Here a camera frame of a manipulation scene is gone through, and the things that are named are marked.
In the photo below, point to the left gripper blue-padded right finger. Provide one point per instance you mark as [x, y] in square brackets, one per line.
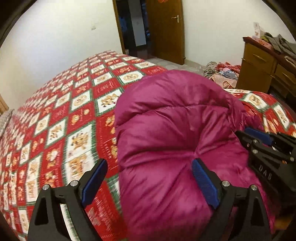
[251, 220]

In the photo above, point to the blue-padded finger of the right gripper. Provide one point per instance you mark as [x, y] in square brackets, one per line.
[280, 141]
[255, 141]

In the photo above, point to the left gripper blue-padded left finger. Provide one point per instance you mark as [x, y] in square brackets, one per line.
[47, 221]

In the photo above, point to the magenta puffer down jacket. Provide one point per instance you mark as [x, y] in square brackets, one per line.
[162, 123]

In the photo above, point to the pile of clothes on floor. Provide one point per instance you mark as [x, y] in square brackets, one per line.
[224, 74]

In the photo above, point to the grey clothes pile on dresser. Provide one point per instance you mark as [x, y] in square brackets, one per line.
[281, 46]

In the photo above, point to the red patchwork cartoon quilt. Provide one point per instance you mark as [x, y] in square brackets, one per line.
[68, 124]

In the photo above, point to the brown wooden dresser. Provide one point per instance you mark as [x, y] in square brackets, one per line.
[263, 69]

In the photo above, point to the striped grey pillow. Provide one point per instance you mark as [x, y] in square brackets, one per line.
[4, 120]

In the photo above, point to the brown wooden door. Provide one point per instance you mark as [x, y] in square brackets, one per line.
[167, 36]

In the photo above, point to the metal door handle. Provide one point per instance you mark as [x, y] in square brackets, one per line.
[177, 17]

